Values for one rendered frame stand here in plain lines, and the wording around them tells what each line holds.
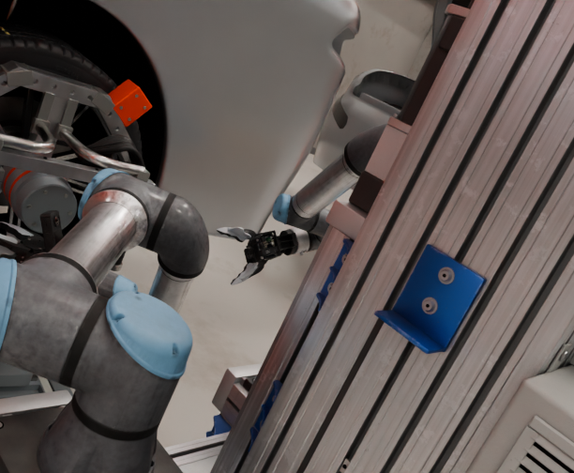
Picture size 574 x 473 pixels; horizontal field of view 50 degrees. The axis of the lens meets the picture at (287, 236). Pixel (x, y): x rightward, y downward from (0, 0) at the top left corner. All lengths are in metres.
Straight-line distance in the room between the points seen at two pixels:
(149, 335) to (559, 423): 0.44
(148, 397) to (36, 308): 0.17
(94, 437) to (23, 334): 0.15
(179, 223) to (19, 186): 0.52
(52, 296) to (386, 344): 0.39
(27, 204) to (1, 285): 0.74
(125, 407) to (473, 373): 0.40
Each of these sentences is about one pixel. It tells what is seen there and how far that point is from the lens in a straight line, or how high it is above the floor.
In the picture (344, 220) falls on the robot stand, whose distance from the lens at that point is 0.80.
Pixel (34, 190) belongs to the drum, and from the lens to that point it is 1.50.
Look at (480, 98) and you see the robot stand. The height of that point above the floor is 1.44.
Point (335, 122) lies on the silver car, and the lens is 4.19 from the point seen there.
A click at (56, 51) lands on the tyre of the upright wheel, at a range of 1.65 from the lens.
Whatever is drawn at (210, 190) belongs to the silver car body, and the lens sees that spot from 1.99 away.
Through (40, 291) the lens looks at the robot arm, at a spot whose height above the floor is 1.03.
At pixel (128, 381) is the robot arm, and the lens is 0.76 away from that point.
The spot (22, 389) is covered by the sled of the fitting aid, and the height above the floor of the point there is 0.15.
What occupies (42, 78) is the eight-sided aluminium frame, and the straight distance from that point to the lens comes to 1.57.
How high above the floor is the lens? 1.40
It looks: 15 degrees down
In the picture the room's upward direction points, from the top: 25 degrees clockwise
